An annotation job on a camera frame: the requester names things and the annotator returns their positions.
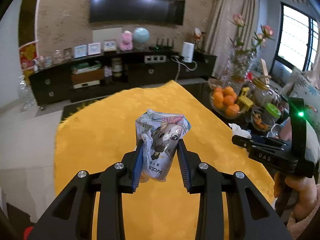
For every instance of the white toy robot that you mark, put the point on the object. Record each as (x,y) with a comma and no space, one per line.
(35,65)

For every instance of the white tall air purifier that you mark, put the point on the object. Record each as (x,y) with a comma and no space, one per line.
(188,52)

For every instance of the glass snack bowl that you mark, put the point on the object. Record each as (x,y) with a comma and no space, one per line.
(261,122)

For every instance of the black flat television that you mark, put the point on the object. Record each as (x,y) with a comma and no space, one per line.
(137,2)

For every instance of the printed plastic wrapper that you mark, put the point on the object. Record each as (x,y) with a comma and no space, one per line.
(162,130)

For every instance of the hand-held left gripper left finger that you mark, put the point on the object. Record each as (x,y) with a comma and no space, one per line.
(137,170)

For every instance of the jar with green lid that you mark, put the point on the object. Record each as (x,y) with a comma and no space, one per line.
(272,110)

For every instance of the white panel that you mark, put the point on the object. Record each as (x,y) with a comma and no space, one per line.
(107,35)

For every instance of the stacked jars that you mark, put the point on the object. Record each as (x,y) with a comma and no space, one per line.
(116,68)

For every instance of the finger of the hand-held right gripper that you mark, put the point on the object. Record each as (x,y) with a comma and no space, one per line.
(270,140)
(250,145)

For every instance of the window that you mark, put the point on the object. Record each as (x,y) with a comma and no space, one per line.
(297,35)

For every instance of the small glass jar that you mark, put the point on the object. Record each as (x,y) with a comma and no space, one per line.
(47,61)

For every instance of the black television cabinet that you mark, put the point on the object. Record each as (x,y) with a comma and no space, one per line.
(62,87)

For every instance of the yellow toy chair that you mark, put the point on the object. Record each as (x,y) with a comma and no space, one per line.
(245,101)

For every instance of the glass jar with gold lid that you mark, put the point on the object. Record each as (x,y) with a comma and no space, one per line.
(261,91)

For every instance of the floral cushion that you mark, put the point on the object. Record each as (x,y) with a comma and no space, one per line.
(302,90)

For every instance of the blue picture frame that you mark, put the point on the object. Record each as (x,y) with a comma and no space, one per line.
(80,51)
(94,48)
(110,45)

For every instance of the wooden stick craft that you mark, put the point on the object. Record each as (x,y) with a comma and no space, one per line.
(265,70)

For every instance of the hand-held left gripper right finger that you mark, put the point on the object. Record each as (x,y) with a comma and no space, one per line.
(183,167)

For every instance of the brown box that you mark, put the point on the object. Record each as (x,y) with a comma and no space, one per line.
(87,77)

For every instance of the pink plush toy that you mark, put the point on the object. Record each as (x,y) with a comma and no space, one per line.
(125,41)

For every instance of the red plastic mesh basket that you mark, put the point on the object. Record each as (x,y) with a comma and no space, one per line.
(28,233)

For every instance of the person's right hand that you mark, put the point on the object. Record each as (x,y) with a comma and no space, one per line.
(305,192)

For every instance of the white power strip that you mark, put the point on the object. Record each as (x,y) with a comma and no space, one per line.
(155,58)

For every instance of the yellow table cloth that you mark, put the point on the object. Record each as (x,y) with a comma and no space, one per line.
(100,135)

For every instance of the beige curtain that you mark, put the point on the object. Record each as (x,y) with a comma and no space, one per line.
(230,17)

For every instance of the white tissue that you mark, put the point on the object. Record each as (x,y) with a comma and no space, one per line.
(238,130)

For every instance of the green packets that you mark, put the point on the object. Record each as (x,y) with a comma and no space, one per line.
(86,67)

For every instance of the pile of oranges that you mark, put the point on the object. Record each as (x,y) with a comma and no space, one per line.
(226,98)

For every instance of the red festive poster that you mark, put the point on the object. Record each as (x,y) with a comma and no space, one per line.
(27,55)

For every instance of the black router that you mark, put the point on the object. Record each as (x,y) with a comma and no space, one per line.
(161,45)

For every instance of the pink rose bouquet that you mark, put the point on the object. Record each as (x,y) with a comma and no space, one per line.
(240,55)

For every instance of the glass dome ornament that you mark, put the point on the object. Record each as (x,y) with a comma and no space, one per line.
(58,56)

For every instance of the large clear water bottle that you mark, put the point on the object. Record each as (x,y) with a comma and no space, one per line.
(25,92)

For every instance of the person's right forearm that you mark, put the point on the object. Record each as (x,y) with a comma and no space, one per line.
(305,230)

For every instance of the pale blue globe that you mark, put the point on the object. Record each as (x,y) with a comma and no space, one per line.
(141,35)

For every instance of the small pink bottle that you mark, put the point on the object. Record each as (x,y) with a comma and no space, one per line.
(107,71)

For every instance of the small dark photo frame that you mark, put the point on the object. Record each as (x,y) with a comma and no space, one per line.
(67,53)

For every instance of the glass fruit bowl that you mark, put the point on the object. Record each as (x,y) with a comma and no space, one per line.
(217,107)

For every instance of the cat figurine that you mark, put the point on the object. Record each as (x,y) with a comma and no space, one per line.
(198,35)

